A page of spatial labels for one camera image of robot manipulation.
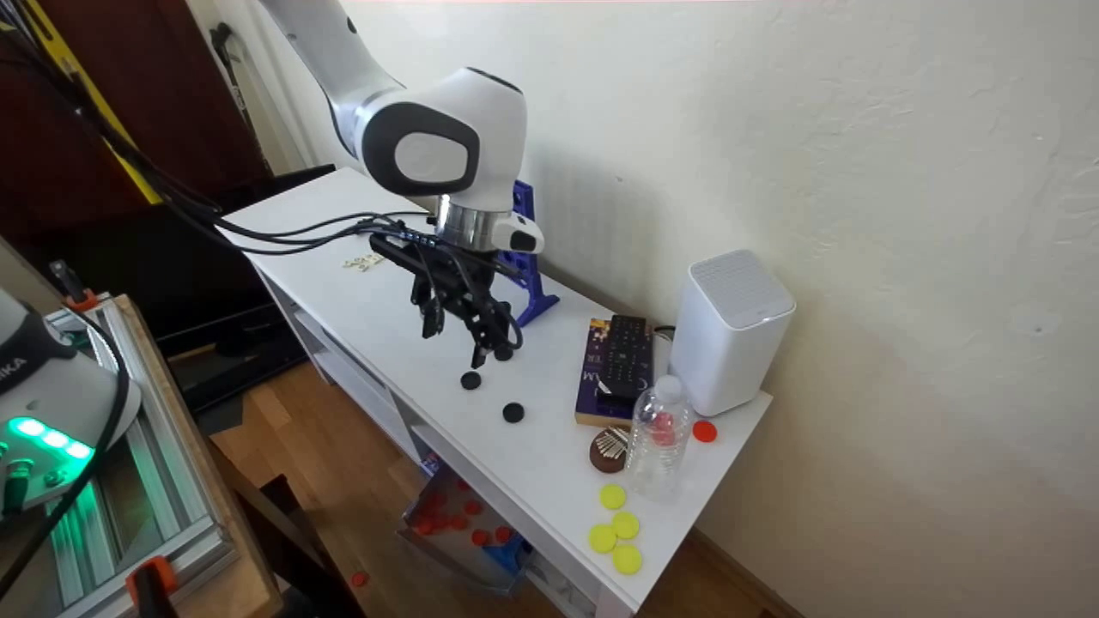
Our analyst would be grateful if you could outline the white plastic bin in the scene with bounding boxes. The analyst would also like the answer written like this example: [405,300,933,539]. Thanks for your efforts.
[667,249,801,420]

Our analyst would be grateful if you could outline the white robot base green light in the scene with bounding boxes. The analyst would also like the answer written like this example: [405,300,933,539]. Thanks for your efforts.
[0,286,148,532]

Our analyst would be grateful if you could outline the yellow black strip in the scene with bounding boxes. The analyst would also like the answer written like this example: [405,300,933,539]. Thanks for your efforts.
[2,0,179,209]

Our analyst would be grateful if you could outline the dark patterned small box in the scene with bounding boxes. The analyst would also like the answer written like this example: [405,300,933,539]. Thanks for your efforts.
[574,317,661,431]

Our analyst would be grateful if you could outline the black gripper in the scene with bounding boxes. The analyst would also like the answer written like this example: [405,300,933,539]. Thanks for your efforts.
[408,237,528,371]

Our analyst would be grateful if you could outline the brown round jar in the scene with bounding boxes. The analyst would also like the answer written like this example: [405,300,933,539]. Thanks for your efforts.
[587,423,636,478]

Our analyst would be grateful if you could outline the orange black clamp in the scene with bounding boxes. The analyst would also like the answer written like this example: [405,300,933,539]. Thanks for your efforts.
[45,257,111,318]
[122,555,184,618]

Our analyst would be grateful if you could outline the dark brown door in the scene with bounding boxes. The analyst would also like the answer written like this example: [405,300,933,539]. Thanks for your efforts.
[0,0,279,252]

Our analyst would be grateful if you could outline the aluminium rail workbench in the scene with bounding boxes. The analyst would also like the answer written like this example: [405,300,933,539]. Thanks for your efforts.
[0,292,279,618]

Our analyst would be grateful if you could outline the blue connect four gameboard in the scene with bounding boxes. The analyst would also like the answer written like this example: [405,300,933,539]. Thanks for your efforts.
[491,179,562,330]

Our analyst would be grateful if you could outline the white shelf table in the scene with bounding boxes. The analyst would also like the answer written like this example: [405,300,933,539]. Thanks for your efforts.
[211,169,775,618]

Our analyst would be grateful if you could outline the game box with red chips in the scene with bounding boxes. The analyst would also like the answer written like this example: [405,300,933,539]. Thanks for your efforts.
[398,462,534,599]

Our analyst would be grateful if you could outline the black remote control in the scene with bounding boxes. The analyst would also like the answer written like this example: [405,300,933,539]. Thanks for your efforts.
[593,312,659,404]

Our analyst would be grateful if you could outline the clear plastic cup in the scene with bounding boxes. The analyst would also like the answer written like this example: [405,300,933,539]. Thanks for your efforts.
[628,376,699,503]

